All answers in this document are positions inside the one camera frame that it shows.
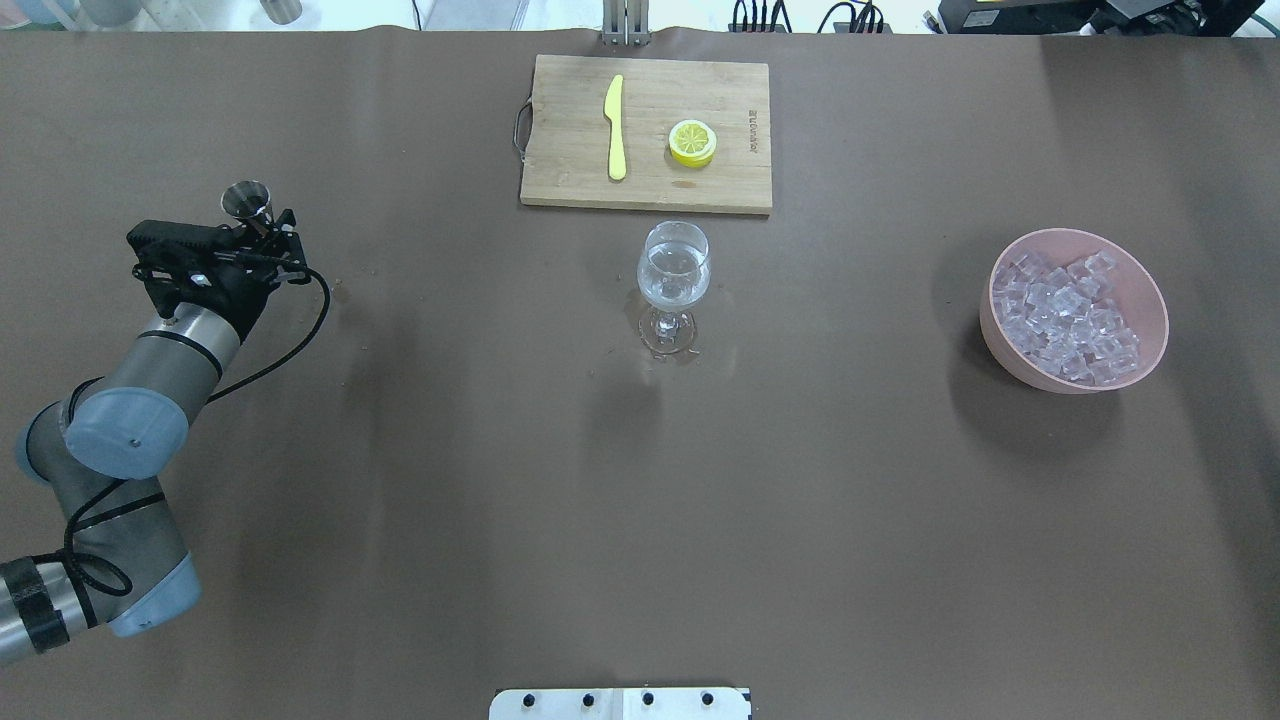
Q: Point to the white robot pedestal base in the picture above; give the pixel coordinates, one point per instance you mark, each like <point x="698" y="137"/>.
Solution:
<point x="662" y="702"/>

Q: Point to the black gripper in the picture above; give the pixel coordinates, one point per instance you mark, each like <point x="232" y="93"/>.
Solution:
<point x="243" y="297"/>

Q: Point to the clear wine glass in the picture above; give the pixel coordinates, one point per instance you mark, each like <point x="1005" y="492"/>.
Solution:
<point x="673" y="273"/>

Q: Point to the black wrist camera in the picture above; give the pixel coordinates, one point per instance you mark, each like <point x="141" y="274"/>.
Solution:
<point x="152" y="240"/>

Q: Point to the yellow plastic knife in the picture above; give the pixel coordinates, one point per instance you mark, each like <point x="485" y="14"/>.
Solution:
<point x="612" y="110"/>

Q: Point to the small steel jigger cup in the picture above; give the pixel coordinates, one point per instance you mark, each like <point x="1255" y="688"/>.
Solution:
<point x="249" y="201"/>

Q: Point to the pink bowl of ice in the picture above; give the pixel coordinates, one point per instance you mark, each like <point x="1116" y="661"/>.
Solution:
<point x="1072" y="313"/>

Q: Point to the aluminium frame post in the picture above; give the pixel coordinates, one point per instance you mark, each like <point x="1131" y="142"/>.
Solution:
<point x="626" y="23"/>

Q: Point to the yellow lemon half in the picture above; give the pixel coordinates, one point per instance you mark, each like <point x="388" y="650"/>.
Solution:
<point x="692" y="143"/>

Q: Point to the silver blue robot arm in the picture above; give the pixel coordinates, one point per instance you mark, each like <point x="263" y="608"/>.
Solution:
<point x="121" y="561"/>

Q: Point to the bamboo cutting board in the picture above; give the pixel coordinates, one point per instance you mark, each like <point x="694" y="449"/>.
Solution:
<point x="565" y="158"/>

